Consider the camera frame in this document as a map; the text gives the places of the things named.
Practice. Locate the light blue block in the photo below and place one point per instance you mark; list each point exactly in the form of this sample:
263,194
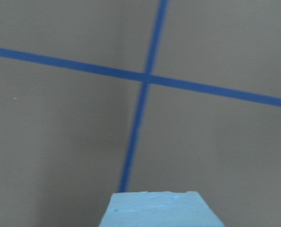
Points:
159,209

